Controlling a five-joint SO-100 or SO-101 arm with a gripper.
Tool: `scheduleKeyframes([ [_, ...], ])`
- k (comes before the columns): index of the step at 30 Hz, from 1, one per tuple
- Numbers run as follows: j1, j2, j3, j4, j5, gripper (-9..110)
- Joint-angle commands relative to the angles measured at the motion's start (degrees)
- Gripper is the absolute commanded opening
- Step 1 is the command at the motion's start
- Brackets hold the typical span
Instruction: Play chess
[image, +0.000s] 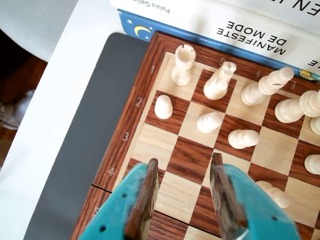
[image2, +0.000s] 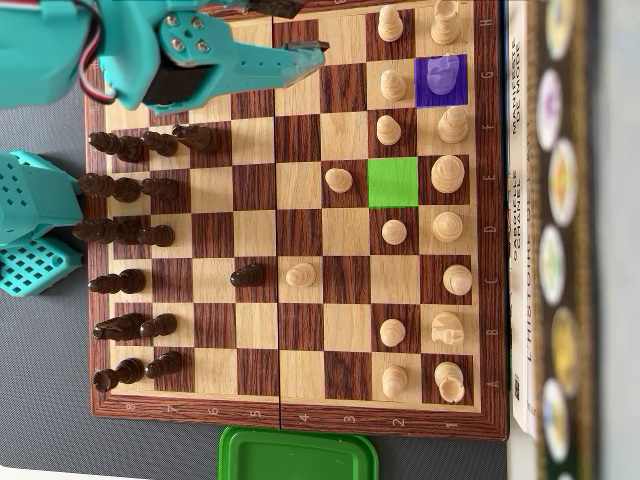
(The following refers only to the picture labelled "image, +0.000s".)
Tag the white Gabrielle Chanel book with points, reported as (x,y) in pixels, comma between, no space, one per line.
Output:
(200,17)

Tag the white wooden rook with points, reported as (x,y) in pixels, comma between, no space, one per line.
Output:
(182,67)

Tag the grey table mat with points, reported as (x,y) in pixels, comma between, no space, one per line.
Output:
(75,125)

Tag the white wooden knight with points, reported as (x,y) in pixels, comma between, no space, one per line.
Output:
(217,82)

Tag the blue illustrated book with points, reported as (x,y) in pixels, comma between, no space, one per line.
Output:
(128,28)

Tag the wooden folding chessboard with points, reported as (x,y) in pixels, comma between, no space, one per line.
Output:
(195,155)

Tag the white wooden king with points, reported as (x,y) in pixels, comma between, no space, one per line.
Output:
(290,110)

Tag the white wooden bishop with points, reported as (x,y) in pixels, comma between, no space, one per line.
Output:
(262,87)

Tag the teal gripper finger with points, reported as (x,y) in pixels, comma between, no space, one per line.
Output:
(250,207)
(117,207)

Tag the white wooden pawn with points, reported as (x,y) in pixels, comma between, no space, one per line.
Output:
(210,122)
(243,139)
(313,163)
(163,107)
(275,193)

